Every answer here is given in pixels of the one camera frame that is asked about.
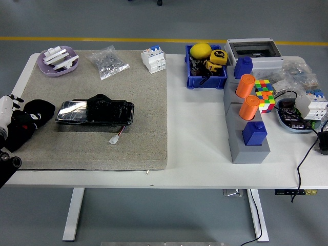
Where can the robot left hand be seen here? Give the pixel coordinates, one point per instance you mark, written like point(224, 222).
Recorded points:
point(5, 110)

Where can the black glossy panel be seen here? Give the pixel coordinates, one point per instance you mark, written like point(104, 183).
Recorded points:
point(107, 112)

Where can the black table control panel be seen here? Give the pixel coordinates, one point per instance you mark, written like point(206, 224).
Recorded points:
point(282, 192)

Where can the purple plastic tray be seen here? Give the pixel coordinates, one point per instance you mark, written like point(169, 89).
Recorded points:
point(47, 71)

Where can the white plastic clip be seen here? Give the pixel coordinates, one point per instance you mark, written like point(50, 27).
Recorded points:
point(55, 55)
point(66, 63)

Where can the grey-brown mat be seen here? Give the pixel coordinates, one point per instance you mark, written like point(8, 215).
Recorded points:
point(102, 153)

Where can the clear bag of metal nuts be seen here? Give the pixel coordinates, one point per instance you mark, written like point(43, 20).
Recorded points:
point(107, 62)

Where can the white table leg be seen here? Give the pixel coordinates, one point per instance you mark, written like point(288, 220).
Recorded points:
point(73, 217)
point(255, 217)

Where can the small white circuit breaker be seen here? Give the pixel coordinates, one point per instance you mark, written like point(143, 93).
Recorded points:
point(153, 64)

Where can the black chair castor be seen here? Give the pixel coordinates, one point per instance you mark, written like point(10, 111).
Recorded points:
point(159, 2)

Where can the dark metal tool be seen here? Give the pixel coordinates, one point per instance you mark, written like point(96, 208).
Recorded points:
point(196, 68)

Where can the blue plastic bin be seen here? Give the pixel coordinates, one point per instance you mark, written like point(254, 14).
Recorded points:
point(205, 82)

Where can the yellow foam ball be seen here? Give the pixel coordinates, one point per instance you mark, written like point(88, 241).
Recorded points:
point(200, 50)

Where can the yellow black tape measure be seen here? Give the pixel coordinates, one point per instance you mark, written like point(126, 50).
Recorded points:
point(213, 66)
point(219, 57)

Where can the grey socket base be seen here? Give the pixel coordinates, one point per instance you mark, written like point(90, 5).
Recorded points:
point(230, 74)
point(229, 93)
point(246, 155)

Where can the blue square block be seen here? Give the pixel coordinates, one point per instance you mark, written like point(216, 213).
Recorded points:
point(242, 69)
point(254, 134)

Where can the orange cylinder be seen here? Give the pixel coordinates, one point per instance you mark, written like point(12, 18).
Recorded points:
point(249, 107)
point(245, 87)

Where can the multicolour puzzle cube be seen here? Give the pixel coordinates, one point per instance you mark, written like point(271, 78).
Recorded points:
point(264, 85)
point(267, 102)

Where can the small labelled packet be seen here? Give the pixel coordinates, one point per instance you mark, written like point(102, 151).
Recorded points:
point(281, 86)

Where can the light blue tray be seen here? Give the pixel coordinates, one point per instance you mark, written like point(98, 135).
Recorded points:
point(283, 126)

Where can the dark brown capacitor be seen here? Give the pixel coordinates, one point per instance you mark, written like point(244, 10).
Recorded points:
point(298, 125)
point(290, 117)
point(288, 111)
point(288, 104)

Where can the clear bag of parts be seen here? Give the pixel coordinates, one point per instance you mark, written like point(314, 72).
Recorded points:
point(294, 68)
point(308, 82)

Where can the wide white circuit breaker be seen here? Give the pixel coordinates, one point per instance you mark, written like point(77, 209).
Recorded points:
point(311, 107)

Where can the green terminal block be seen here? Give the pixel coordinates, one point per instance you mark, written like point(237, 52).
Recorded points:
point(314, 124)

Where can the black power adapter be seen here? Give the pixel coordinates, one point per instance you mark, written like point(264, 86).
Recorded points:
point(324, 143)

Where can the grey metal bracket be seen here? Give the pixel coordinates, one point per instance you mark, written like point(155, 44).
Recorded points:
point(232, 192)

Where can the grey enclosure with clear lid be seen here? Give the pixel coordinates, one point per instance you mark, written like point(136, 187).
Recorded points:
point(266, 64)

